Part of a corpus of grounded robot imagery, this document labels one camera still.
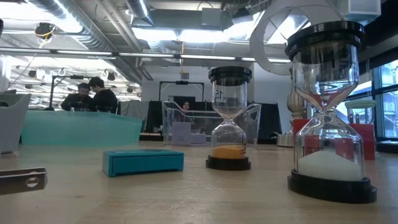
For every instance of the teal rectangular box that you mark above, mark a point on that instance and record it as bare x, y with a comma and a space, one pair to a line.
146, 163

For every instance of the red block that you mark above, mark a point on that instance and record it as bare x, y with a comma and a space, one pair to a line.
300, 127
365, 140

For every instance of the white sand timer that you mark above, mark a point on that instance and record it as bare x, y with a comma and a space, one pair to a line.
329, 168

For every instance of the person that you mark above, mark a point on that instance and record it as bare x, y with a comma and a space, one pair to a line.
185, 106
104, 96
76, 98

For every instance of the tall lavender block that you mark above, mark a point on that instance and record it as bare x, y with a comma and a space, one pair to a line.
181, 132

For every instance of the clear plastic bin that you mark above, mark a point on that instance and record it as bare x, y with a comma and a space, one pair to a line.
253, 124

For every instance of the grey cover sheet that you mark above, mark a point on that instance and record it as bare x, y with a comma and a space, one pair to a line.
133, 109

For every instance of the bright ceiling light panel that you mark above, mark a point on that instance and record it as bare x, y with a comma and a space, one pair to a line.
202, 35

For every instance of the long ceiling light strip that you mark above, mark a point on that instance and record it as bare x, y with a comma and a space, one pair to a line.
146, 55

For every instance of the table lamp white shade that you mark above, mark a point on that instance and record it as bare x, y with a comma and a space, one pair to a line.
259, 53

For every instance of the teal plastic tray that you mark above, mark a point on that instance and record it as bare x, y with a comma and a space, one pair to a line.
77, 129

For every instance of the grey plastic bin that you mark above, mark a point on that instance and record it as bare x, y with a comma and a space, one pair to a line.
15, 124

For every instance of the large black framed window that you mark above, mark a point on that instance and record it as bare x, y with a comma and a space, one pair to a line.
388, 105

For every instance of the white ceiling box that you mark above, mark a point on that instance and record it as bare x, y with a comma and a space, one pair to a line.
360, 11

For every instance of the black window table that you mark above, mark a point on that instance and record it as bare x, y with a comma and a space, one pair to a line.
387, 146

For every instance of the black gantry frame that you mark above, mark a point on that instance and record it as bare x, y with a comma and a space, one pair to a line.
76, 76
182, 82

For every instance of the grey wall sign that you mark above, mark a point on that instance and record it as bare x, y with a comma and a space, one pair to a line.
185, 76

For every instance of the silver ventilation duct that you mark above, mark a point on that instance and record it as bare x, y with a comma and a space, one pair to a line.
93, 34

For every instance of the black ceiling camera dome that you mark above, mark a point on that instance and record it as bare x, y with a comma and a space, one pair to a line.
45, 30

